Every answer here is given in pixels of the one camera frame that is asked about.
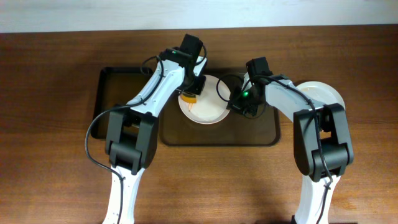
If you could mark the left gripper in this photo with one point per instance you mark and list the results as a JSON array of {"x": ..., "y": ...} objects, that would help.
[{"x": 198, "y": 86}]

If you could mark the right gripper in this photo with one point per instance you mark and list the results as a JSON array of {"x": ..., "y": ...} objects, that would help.
[{"x": 237, "y": 104}]

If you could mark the green and orange sponge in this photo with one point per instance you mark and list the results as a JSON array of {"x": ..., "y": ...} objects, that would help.
[{"x": 189, "y": 98}]

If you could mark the white plate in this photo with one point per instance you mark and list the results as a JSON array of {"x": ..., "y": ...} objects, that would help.
[
  {"x": 321, "y": 92},
  {"x": 209, "y": 108}
]

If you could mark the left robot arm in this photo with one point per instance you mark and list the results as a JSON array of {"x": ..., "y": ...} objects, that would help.
[{"x": 131, "y": 138}]

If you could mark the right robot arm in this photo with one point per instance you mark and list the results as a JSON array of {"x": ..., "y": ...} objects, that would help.
[{"x": 322, "y": 142}]

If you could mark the brown serving tray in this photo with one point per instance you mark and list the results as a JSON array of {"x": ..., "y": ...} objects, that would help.
[{"x": 176, "y": 129}]

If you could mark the black sponge tray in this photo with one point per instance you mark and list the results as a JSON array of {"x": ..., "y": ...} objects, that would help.
[{"x": 116, "y": 86}]

